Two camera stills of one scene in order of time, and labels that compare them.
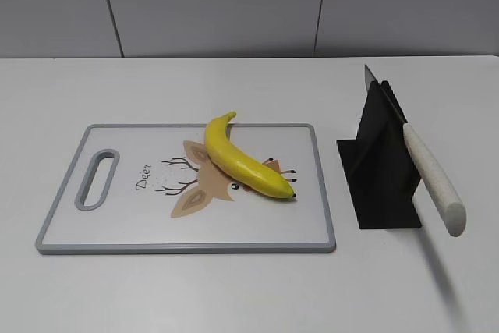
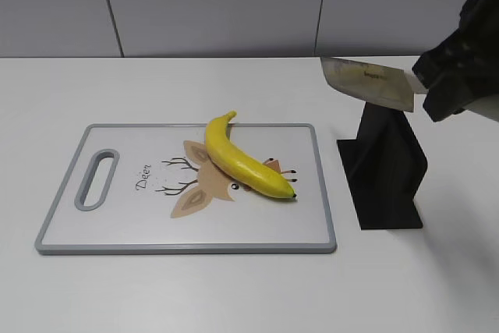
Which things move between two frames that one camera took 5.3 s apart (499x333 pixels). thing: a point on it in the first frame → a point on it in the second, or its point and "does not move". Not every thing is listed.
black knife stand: [380, 167] does not move
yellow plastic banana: [238, 164] does not move
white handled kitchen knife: [448, 203] → [391, 87]
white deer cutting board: [168, 193] does not move
